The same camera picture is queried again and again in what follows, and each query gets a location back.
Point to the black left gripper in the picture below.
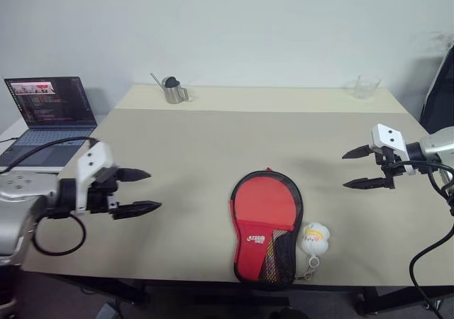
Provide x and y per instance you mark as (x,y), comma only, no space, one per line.
(101,195)

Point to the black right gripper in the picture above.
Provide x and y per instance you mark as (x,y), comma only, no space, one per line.
(388,170)

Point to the red table tennis paddle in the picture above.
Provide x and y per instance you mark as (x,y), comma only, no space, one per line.
(264,198)

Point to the red black paddle case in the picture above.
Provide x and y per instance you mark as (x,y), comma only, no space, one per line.
(248,248)

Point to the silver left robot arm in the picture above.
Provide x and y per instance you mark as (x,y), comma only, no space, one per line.
(21,188)

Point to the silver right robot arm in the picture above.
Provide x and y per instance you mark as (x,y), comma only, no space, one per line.
(438,143)

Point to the clear glass beaker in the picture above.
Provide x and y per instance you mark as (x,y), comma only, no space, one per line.
(365,86)

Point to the white duck plush charm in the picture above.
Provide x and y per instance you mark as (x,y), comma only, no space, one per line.
(315,239)

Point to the black panel with white edge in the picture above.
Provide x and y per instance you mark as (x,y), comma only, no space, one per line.
(440,99)

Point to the stainless steel cup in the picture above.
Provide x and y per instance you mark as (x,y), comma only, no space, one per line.
(174,94)

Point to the thin metal straw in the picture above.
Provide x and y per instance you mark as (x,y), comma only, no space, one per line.
(156,78)

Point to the black object in cup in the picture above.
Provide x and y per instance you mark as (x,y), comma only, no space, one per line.
(172,81)

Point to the open grey laptop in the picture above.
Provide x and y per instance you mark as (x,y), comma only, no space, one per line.
(53,103)

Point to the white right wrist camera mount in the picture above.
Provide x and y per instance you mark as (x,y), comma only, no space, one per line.
(388,134)

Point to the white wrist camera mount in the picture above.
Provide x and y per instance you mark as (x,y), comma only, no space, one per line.
(388,134)
(94,159)

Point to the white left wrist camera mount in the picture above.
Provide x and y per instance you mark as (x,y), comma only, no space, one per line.
(94,159)

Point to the black table frame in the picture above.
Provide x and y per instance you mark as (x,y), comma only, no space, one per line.
(106,287)

